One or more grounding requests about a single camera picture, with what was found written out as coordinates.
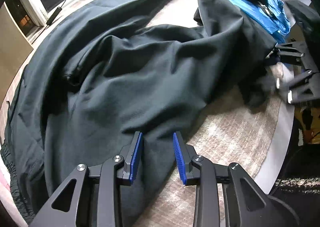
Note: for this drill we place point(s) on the yellow patterned rug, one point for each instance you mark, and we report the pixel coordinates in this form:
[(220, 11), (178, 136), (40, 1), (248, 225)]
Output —
[(308, 122)]

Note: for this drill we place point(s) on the person's black sparkly clothing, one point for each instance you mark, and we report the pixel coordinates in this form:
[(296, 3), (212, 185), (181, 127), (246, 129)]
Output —
[(297, 183)]

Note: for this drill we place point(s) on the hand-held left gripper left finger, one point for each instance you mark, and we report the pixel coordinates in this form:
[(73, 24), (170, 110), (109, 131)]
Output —
[(135, 157)]

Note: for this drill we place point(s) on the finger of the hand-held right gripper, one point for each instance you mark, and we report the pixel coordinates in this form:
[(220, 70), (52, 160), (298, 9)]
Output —
[(305, 89), (290, 51)]

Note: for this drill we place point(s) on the white window frame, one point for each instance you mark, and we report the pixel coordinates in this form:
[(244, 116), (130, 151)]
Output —
[(32, 4)]

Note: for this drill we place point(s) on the plaid blanket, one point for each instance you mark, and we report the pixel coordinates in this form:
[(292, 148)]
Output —
[(225, 129)]

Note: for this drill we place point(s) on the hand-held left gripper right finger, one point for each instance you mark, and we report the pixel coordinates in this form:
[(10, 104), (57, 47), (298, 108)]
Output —
[(178, 159)]

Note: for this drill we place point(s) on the blue garment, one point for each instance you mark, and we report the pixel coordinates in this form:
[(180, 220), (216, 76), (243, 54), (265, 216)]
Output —
[(252, 9)]

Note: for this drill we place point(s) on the dark green pants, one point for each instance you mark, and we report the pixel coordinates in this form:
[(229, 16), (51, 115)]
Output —
[(125, 71)]

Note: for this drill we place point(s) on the cardboard box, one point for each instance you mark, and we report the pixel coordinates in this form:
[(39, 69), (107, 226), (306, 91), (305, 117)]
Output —
[(10, 49)]

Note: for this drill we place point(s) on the black power adapter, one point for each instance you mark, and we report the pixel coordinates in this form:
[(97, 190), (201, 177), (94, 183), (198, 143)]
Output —
[(53, 15)]

